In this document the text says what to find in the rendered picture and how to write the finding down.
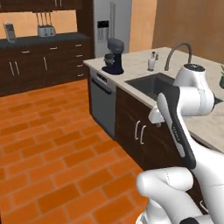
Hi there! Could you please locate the black coffee machine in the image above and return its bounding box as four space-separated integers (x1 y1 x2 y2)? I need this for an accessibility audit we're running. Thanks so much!
101 38 126 75

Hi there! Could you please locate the grey fridge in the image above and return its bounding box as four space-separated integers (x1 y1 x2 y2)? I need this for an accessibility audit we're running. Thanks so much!
93 0 133 59

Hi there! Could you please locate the grey dishwasher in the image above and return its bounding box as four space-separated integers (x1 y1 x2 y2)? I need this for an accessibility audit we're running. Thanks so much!
88 67 118 140

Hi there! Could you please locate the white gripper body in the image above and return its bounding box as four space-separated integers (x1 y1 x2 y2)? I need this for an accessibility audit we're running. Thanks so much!
148 105 167 126

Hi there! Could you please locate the dark dishwasher handle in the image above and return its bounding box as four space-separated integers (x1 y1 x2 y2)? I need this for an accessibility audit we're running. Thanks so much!
90 76 114 95

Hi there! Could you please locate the silver toaster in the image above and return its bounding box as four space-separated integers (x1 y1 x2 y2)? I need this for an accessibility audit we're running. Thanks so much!
37 24 57 39

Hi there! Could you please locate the dark wood wall cupboard run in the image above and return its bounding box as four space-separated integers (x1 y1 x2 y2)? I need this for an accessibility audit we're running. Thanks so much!
0 0 95 14

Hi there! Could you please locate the silver cupboard door handle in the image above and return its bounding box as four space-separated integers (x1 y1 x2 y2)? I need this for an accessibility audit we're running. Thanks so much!
199 200 210 215
139 124 147 146
134 119 142 141

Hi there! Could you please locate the white soap dispenser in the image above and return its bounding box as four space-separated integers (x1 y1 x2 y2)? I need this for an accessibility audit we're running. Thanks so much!
147 52 157 72

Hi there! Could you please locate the dark wood island cupboard door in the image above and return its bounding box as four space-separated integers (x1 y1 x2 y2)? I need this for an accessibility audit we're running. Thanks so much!
115 86 142 160
139 102 187 176

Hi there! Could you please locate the dark sink basin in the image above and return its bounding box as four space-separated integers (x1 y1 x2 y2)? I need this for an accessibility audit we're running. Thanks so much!
124 72 177 102

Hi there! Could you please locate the dark wood base cupboard run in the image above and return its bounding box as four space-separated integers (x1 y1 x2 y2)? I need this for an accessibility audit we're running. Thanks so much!
0 32 95 98

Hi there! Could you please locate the green potted plant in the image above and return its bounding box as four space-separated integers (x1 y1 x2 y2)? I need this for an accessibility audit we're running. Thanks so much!
219 65 224 90

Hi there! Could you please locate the grey curved tap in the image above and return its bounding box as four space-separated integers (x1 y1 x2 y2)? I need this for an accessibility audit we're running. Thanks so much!
164 42 193 72

